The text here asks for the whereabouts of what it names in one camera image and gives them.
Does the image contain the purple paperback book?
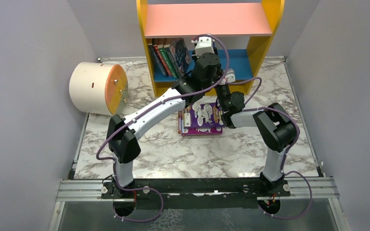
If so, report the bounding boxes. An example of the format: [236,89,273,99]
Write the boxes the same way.
[181,128,223,136]
[182,103,225,128]

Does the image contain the green Treehouse book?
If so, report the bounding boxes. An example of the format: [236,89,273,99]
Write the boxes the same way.
[157,38,181,78]

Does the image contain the red Treehouse book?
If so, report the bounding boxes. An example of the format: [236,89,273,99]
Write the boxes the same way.
[152,38,172,77]

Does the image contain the Nineteen Eighty-Four dark book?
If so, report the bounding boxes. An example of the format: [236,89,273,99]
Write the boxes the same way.
[146,38,168,77]

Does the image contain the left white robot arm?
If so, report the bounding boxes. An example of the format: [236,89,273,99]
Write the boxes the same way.
[107,52,224,188]

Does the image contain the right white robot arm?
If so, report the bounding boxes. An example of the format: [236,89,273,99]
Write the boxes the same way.
[214,85,300,191]

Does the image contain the orange paperback book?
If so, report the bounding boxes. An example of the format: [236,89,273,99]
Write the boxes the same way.
[178,111,183,134]

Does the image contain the colourful wooden bookshelf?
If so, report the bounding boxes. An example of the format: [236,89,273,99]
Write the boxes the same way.
[136,0,285,97]

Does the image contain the white cylindrical drum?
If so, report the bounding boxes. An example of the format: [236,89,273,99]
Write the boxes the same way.
[69,62,128,116]

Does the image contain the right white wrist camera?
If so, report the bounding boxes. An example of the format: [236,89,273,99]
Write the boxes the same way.
[220,68,236,85]

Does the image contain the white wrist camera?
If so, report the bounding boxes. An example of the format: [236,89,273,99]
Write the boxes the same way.
[220,68,236,85]
[191,36,215,58]

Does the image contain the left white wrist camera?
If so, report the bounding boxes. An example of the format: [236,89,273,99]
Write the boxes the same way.
[191,36,215,58]

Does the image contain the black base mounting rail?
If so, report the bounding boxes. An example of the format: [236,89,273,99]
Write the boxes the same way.
[101,177,291,210]

